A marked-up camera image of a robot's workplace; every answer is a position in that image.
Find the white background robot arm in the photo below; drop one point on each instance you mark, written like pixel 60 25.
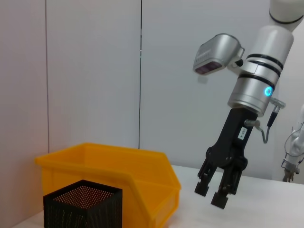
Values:
pixel 298 145

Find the yellow plastic bin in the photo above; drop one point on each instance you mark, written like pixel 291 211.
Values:
pixel 142 171

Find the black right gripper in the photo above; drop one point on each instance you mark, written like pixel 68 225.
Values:
pixel 231 142

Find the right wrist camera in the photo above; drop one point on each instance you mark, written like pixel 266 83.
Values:
pixel 218 52

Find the black mesh pen holder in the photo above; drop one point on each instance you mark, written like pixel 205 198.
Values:
pixel 83 209

